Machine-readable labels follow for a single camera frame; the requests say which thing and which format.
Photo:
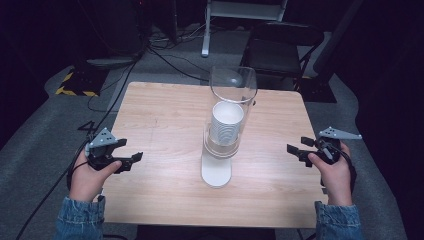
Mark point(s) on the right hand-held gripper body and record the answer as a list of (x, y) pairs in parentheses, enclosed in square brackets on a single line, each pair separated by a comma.
[(328, 146)]

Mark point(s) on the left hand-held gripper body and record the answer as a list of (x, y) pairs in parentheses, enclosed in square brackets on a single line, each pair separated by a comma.
[(100, 141)]

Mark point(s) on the stack of white paper cups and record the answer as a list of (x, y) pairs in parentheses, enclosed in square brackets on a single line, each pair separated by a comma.
[(226, 125)]

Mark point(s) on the clear tube cup dispenser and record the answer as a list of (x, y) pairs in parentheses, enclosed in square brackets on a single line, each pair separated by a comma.
[(216, 168)]

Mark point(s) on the person's right hand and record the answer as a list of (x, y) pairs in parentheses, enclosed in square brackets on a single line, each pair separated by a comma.
[(335, 181)]

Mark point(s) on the person's left hand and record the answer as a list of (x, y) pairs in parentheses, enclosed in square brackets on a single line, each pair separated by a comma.
[(86, 181)]

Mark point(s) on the black stand base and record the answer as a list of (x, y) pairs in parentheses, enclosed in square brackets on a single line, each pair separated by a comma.
[(318, 90)]

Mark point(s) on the yellow black striped floor plate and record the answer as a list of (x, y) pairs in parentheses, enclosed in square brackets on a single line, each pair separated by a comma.
[(78, 85)]

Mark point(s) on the grey stand base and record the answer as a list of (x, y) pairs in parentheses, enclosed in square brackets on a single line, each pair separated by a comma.
[(111, 61)]

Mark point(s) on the black folding chair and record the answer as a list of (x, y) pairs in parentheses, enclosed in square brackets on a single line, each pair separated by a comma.
[(273, 55)]

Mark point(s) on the dark slanted stand pole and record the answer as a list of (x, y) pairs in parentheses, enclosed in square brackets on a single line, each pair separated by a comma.
[(336, 36)]

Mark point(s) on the white desk frame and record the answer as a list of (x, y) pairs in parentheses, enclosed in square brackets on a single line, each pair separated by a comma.
[(243, 10)]

